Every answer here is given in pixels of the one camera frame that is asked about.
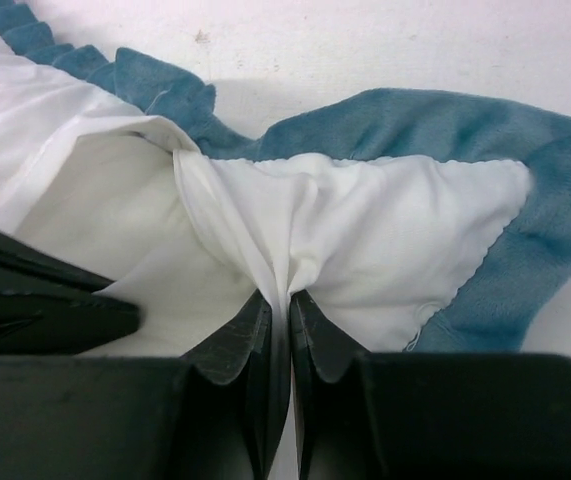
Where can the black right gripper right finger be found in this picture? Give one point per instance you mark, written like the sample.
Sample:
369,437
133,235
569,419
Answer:
364,415

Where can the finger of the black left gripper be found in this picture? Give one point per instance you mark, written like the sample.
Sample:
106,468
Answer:
49,307

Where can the blue ruffled pillowcase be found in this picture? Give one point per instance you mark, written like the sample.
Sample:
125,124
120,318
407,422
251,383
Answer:
417,220

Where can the white pillow insert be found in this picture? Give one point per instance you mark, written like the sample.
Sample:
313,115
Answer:
114,209

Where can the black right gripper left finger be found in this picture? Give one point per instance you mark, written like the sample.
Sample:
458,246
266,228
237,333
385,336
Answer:
203,415

